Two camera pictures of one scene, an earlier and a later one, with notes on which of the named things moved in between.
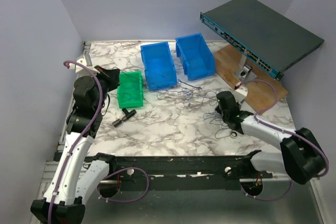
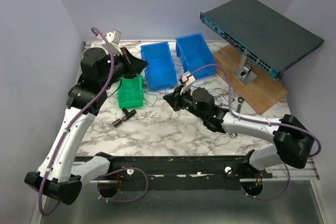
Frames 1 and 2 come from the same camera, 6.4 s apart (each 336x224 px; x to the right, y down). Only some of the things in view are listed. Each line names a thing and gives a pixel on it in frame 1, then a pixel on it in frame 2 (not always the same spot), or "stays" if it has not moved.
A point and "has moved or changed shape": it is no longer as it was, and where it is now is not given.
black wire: x=197 y=98 has moved or changed shape
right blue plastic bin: x=196 y=59 stays
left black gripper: x=111 y=76 -> x=136 y=64
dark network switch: x=265 y=37 stays
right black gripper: x=217 y=109 -> x=175 y=98
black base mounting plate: x=182 y=173 stays
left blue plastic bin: x=158 y=65 stays
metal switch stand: x=245 y=74 stays
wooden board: x=263 y=91 stays
